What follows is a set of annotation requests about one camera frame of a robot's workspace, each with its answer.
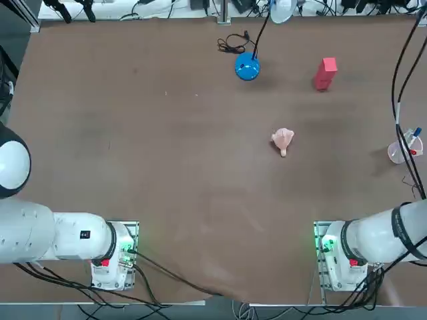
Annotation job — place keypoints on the clear plastic cup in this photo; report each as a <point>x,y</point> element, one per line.
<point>397,155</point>

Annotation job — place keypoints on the blue desk lamp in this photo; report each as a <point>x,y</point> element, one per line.
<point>247,66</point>

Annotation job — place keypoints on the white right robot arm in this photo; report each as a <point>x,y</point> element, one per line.
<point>377,233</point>

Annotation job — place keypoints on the black tripod leg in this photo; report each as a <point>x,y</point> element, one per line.
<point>62,11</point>
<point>89,11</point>

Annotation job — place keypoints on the aluminium camera post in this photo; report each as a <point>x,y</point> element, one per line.
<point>224,13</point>

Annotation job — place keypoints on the red capped marker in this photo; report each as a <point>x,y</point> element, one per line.
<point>414,152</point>

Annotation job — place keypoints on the aluminium corner bracket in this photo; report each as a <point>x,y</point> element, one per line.
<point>35,26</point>

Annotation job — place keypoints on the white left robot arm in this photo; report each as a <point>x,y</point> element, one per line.
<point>33,230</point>

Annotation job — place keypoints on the black power adapter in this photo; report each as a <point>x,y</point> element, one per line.
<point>243,6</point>

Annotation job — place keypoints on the blue capped marker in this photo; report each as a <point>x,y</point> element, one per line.
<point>417,131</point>

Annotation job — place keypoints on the pink plush toy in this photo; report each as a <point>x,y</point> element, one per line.
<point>283,140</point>

